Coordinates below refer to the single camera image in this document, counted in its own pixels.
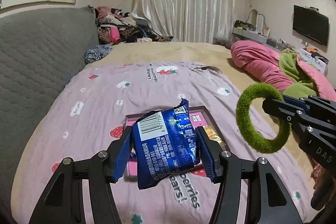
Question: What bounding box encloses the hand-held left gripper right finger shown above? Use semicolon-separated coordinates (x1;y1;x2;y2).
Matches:
196;126;303;224

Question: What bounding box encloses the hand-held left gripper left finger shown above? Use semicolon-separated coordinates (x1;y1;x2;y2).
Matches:
28;126;133;224

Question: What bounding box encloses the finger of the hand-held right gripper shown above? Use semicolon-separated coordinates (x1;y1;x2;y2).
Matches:
262;97;315;126
282;94;336;115

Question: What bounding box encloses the yellow cake packet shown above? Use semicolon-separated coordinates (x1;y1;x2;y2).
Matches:
203;125;225;147

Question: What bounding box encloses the green fuzzy ring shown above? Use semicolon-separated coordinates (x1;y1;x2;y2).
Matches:
236;83;291;153

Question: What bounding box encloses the shallow grey cardboard box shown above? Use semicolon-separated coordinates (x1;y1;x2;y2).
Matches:
125;105;227;178

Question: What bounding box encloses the blue foil snack packet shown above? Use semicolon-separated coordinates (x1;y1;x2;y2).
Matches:
131;98;202;190

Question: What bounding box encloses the green fleece blanket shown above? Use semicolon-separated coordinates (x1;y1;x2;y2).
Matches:
278;53;319;98

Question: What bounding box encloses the pink quilt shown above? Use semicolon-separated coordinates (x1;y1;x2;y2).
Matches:
230;40;336;102

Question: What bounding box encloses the pink printed bedsheet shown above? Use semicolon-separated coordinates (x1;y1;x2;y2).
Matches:
12;61;315;224

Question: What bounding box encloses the arched table mirror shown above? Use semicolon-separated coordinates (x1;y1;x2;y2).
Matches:
247;9;264;31

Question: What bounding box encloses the black bag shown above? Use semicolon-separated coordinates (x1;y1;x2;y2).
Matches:
234;20;256;31

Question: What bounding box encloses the blue floral cloth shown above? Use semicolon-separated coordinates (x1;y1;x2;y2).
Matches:
84;45;113;64

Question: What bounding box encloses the grey quilted headboard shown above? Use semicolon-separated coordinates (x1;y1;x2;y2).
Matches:
0;6;100;211

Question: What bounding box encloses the pile of clothes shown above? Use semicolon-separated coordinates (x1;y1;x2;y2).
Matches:
94;6;174;45

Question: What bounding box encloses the black wall television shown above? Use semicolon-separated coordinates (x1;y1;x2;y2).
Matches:
293;5;329;46

